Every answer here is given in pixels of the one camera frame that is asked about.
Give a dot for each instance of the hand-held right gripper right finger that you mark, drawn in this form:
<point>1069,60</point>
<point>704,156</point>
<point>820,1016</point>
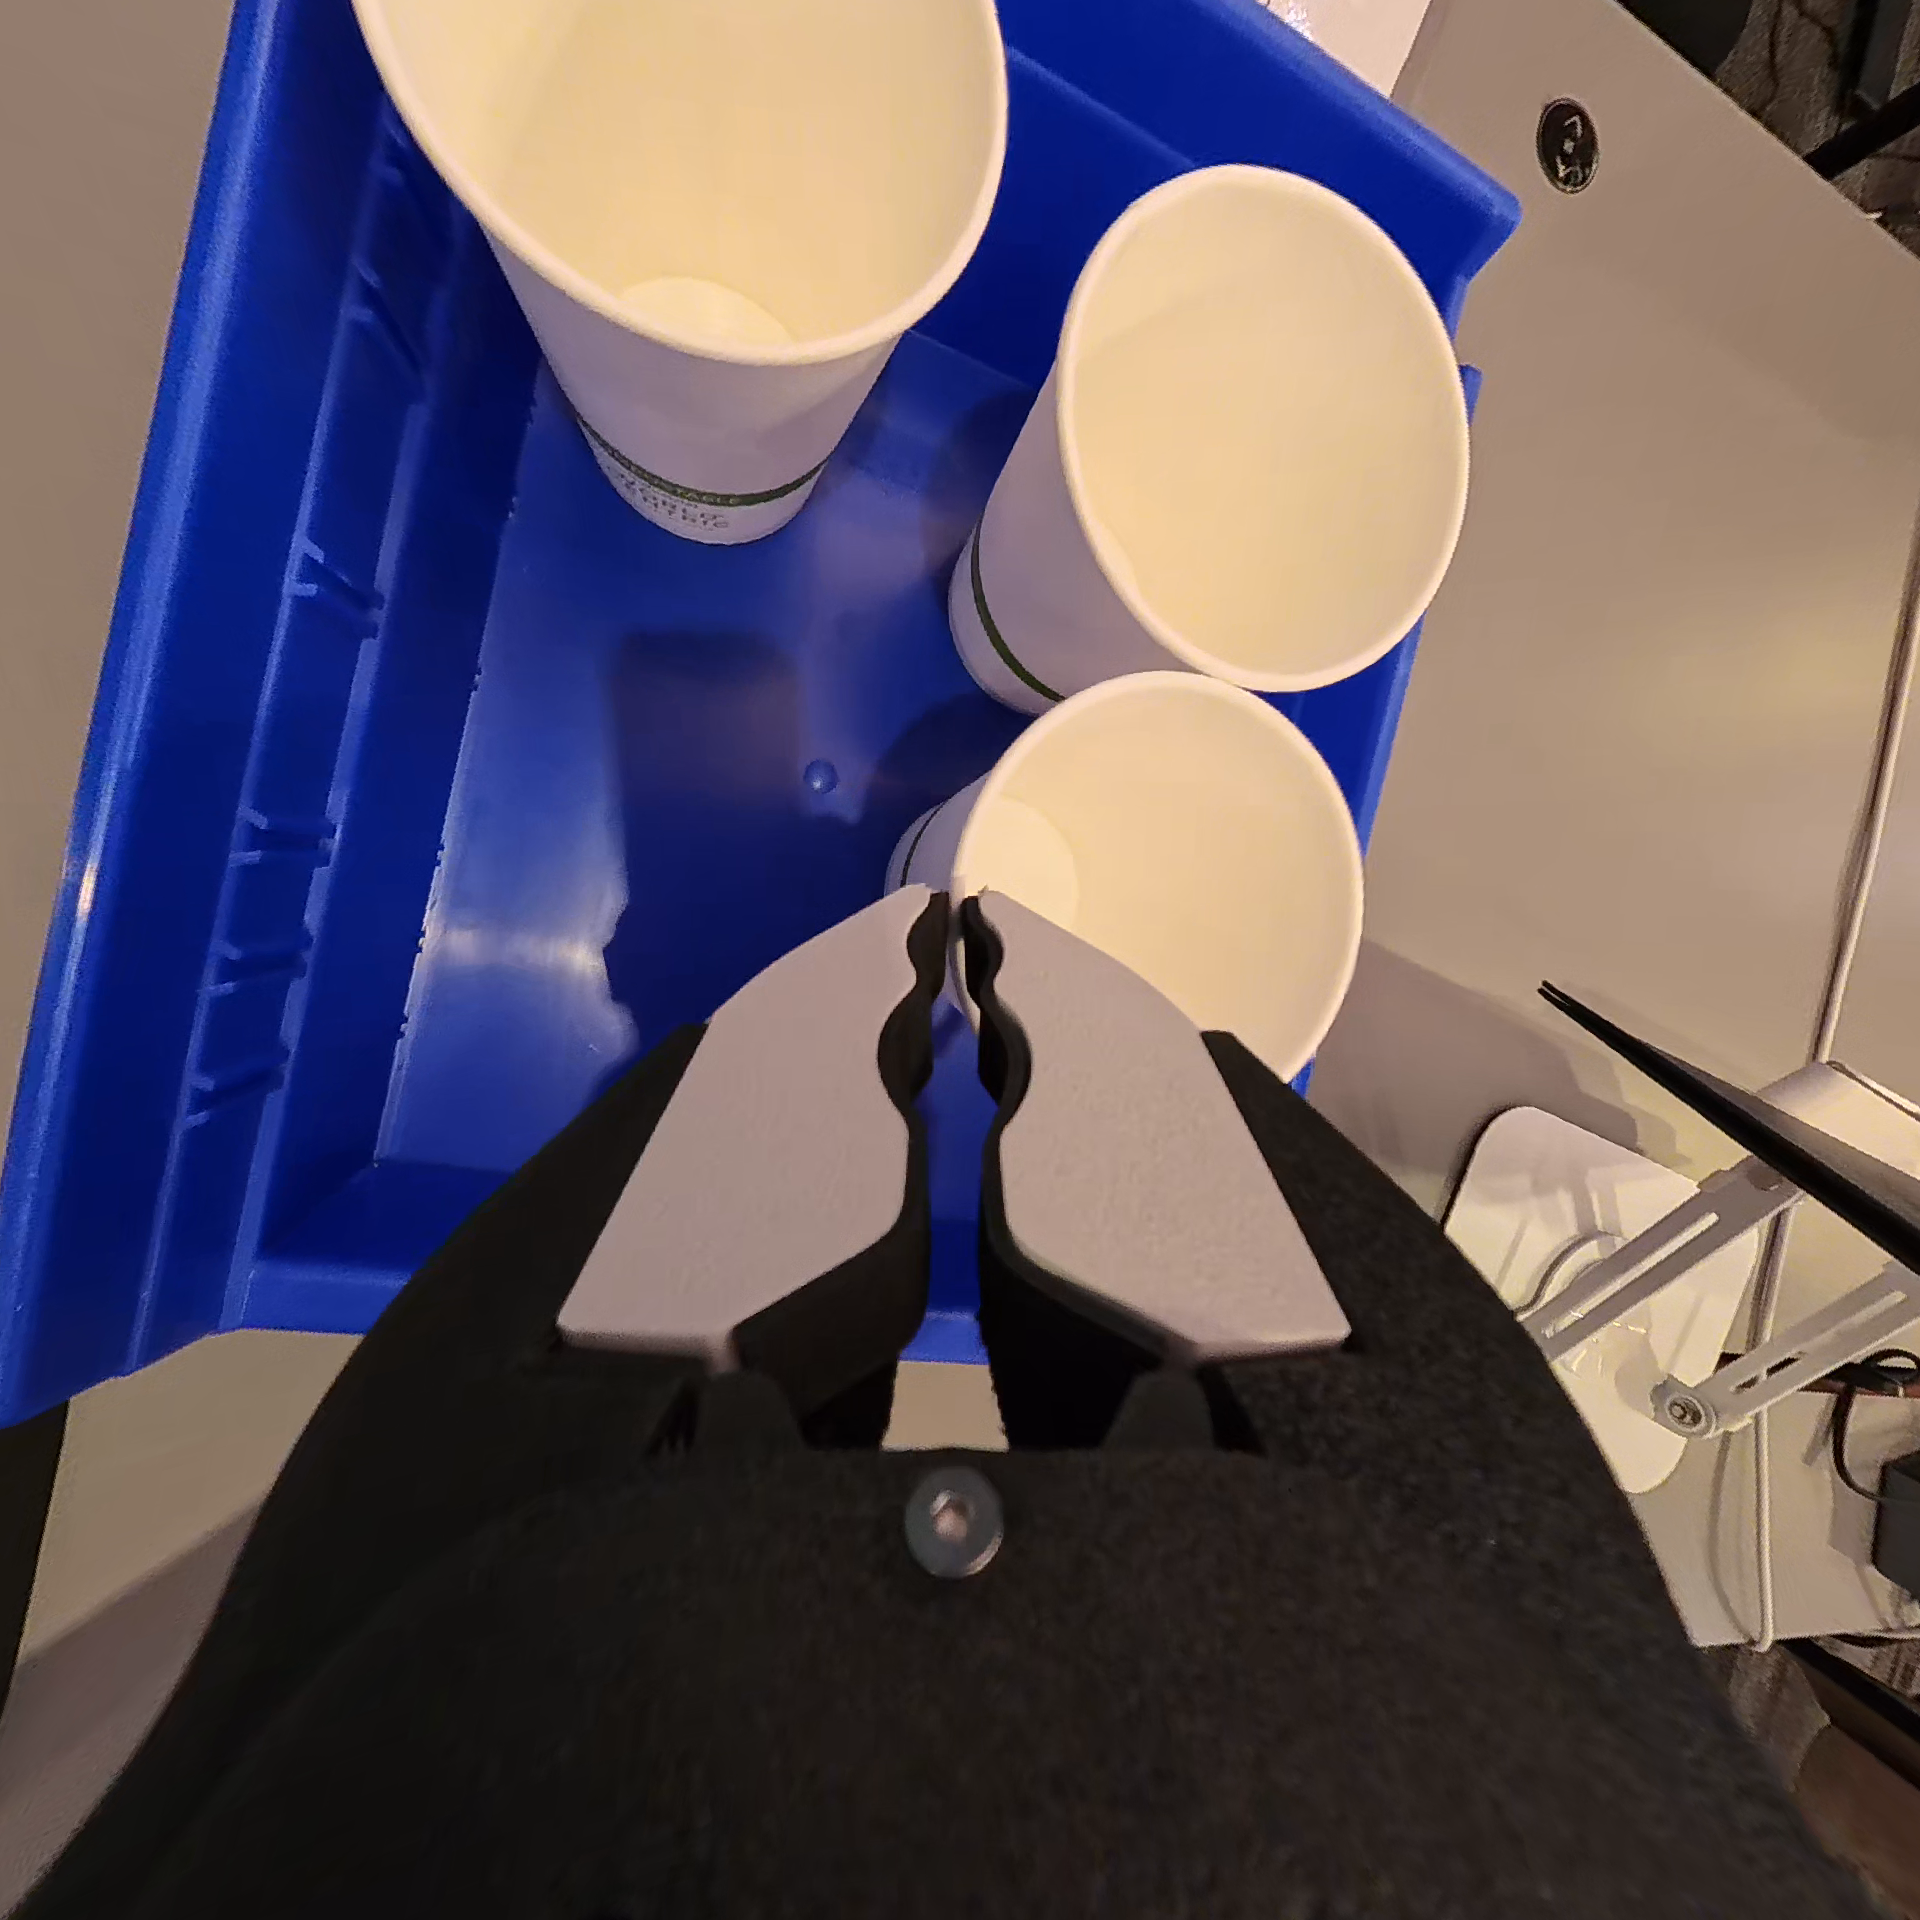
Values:
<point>1140,1171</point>

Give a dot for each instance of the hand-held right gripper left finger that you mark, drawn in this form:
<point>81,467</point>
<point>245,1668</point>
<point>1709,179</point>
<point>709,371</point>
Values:
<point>751,1141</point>

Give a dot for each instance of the white paper cup green stripe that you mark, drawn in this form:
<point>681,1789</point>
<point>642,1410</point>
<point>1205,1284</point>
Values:
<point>1260,435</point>
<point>674,150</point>
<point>1185,855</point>

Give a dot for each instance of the blue plastic bin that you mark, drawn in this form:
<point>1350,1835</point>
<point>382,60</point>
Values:
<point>300,750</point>

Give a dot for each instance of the grey power adapter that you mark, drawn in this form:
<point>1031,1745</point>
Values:
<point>1902,1531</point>

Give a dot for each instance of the round black desk button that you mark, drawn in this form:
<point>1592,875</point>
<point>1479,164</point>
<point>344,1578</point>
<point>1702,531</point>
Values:
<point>1569,147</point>

